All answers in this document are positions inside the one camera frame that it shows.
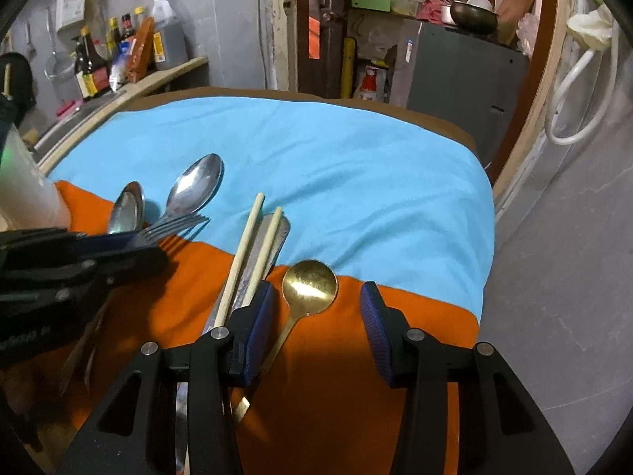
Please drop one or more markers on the orange cloth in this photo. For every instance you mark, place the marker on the orange cloth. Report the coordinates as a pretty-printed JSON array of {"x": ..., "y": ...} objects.
[{"x": 321, "y": 396}]

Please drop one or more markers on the yellow tube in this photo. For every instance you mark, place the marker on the yellow tube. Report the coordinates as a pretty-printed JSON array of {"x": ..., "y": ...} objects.
[{"x": 348, "y": 67}]

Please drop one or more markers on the steel table knife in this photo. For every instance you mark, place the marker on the steel table knife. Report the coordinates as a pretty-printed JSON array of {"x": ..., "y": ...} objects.
[{"x": 250, "y": 262}]

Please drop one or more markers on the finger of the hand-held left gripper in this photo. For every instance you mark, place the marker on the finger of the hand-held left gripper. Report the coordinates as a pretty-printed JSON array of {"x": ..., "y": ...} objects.
[
  {"x": 109, "y": 242},
  {"x": 138, "y": 264}
]

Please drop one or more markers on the white plastic bag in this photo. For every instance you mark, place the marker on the white plastic bag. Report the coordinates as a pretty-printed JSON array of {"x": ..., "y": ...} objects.
[{"x": 591, "y": 27}]

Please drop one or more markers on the red cloth bundle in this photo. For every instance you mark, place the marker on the red cloth bundle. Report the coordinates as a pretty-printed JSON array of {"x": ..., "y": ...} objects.
[{"x": 431, "y": 11}]

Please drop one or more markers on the large steel spoon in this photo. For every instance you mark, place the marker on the large steel spoon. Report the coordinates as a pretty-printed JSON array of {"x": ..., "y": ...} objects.
[{"x": 195, "y": 183}]

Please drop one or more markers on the white bowl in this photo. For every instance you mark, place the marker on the white bowl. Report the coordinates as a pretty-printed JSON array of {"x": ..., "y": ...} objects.
[{"x": 479, "y": 3}]

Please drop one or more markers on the small steel spoon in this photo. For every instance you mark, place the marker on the small steel spoon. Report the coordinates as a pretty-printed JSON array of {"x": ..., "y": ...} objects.
[{"x": 123, "y": 210}]

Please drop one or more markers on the hanging metal strainer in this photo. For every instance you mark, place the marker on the hanging metal strainer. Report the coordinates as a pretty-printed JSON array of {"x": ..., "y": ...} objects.
[{"x": 59, "y": 72}]

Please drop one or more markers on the translucent white cup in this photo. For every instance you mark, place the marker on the translucent white cup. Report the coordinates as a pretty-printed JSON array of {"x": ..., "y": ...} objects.
[{"x": 24, "y": 188}]

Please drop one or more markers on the dark bottle yellow cap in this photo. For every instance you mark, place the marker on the dark bottle yellow cap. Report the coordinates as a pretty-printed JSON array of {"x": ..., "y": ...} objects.
[{"x": 113, "y": 37}]

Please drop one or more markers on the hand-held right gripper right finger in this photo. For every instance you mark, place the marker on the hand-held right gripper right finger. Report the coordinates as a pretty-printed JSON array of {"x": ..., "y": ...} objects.
[{"x": 376, "y": 336}]

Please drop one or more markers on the wooden door frame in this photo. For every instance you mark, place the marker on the wooden door frame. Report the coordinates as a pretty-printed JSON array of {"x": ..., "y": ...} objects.
[{"x": 534, "y": 123}]

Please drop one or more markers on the dark bottle black cap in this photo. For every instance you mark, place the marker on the dark bottle black cap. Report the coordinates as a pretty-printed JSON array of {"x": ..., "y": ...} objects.
[{"x": 127, "y": 27}]

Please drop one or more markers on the brown board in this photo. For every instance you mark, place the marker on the brown board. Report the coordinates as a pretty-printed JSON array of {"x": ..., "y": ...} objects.
[{"x": 514, "y": 15}]

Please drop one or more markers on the blue and white packet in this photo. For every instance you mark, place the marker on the blue and white packet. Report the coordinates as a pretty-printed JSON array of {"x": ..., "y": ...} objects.
[{"x": 119, "y": 67}]

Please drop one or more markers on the white wall box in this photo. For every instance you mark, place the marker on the white wall box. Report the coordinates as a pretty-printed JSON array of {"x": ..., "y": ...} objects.
[{"x": 74, "y": 10}]

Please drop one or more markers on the light blue cloth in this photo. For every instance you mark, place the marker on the light blue cloth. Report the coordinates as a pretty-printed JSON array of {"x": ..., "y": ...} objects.
[{"x": 346, "y": 183}]

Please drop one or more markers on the dark sauce bottle red label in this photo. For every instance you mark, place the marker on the dark sauce bottle red label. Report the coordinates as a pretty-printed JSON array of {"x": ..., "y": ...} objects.
[{"x": 94, "y": 76}]

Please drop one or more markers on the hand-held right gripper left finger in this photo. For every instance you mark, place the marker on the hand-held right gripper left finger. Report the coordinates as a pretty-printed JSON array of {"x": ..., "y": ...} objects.
[{"x": 259, "y": 331}]

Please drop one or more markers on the small bottle yellow cap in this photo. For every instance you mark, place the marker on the small bottle yellow cap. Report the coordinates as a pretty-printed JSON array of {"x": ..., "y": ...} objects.
[{"x": 139, "y": 17}]

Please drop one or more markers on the green box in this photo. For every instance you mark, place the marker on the green box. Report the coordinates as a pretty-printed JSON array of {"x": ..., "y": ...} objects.
[{"x": 371, "y": 0}]

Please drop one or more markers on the orange-brown snack bag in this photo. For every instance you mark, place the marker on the orange-brown snack bag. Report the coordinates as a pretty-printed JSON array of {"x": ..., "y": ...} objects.
[{"x": 141, "y": 49}]

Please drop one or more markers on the grey metal cabinet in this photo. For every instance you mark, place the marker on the grey metal cabinet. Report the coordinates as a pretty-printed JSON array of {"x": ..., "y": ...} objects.
[{"x": 455, "y": 74}]

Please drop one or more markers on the dark metal bowl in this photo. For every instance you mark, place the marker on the dark metal bowl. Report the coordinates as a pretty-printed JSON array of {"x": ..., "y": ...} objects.
[{"x": 472, "y": 17}]

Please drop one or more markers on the gold spoon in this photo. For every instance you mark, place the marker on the gold spoon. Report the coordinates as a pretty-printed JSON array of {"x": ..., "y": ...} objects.
[{"x": 309, "y": 287}]

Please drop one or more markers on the orange door sticker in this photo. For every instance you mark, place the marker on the orange door sticker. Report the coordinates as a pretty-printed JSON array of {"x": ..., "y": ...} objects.
[{"x": 315, "y": 37}]

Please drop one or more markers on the red and white bag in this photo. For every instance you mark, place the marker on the red and white bag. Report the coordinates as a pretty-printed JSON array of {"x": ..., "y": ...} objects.
[{"x": 372, "y": 84}]

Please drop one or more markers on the wooden chopstick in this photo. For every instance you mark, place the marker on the wooden chopstick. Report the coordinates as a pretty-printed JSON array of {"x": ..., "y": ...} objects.
[
  {"x": 242, "y": 252},
  {"x": 267, "y": 243}
]

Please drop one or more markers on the steel fork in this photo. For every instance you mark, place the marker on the steel fork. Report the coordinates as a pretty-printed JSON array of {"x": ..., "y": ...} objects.
[{"x": 168, "y": 231}]

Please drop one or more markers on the pink plastic item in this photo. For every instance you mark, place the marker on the pink plastic item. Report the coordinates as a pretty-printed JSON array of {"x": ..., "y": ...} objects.
[{"x": 68, "y": 109}]

